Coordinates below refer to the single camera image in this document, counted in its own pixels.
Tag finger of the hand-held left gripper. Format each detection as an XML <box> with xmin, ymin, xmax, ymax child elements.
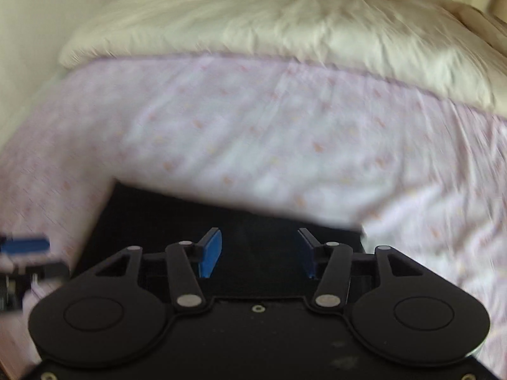
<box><xmin>0</xmin><ymin>236</ymin><xmax>51</xmax><ymax>256</ymax></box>

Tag cream and pink pillow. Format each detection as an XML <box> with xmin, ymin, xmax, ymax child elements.
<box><xmin>452</xmin><ymin>2</ymin><xmax>507</xmax><ymax>53</ymax></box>

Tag cream duvet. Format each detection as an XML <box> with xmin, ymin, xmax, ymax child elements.
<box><xmin>57</xmin><ymin>0</ymin><xmax>507</xmax><ymax>120</ymax></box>

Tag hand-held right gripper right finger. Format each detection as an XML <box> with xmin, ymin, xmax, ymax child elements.
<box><xmin>297</xmin><ymin>227</ymin><xmax>425</xmax><ymax>309</ymax></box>

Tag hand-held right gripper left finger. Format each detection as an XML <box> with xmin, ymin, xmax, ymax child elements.
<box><xmin>94</xmin><ymin>227</ymin><xmax>223</xmax><ymax>309</ymax></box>

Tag purple patterned bed sheet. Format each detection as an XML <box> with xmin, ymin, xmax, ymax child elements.
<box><xmin>0</xmin><ymin>52</ymin><xmax>507</xmax><ymax>378</ymax></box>

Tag black pants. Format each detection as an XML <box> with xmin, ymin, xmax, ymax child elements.
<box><xmin>73</xmin><ymin>181</ymin><xmax>366</xmax><ymax>298</ymax></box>

